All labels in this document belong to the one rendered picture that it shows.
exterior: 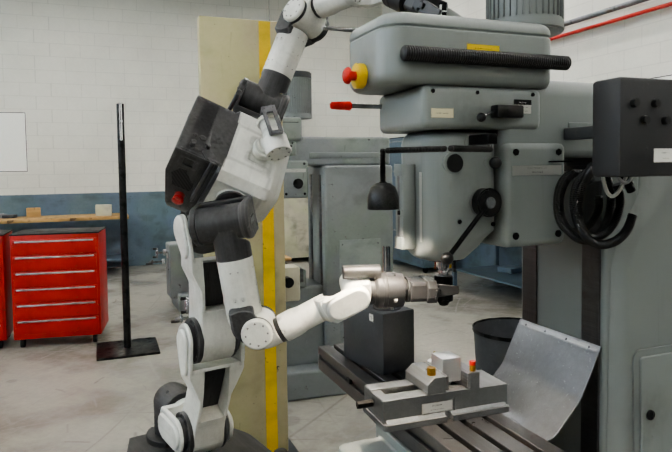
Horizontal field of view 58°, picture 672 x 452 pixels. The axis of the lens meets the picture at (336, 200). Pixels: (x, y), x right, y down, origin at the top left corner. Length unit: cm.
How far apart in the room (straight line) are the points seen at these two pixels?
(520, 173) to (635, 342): 53
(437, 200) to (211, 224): 54
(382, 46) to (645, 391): 110
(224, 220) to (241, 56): 179
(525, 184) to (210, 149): 79
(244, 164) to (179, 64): 900
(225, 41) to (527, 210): 202
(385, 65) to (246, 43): 187
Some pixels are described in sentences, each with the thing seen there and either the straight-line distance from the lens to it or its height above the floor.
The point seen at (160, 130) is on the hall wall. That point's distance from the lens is 1040.
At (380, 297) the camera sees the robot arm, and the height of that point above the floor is 122.
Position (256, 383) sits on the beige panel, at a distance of 334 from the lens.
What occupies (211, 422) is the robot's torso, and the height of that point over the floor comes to 73.
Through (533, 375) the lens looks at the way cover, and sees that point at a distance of 186.
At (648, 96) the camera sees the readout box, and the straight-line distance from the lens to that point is 147.
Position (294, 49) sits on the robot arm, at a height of 189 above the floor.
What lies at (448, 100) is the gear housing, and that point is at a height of 169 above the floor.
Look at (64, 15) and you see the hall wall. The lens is 1062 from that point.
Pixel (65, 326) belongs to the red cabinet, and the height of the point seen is 18.
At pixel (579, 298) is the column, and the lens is 177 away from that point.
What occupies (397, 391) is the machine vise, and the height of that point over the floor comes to 98.
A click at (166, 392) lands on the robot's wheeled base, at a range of 237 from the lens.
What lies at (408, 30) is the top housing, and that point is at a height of 184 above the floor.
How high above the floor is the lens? 154
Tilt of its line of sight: 3 degrees down
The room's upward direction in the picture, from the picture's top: 1 degrees counter-clockwise
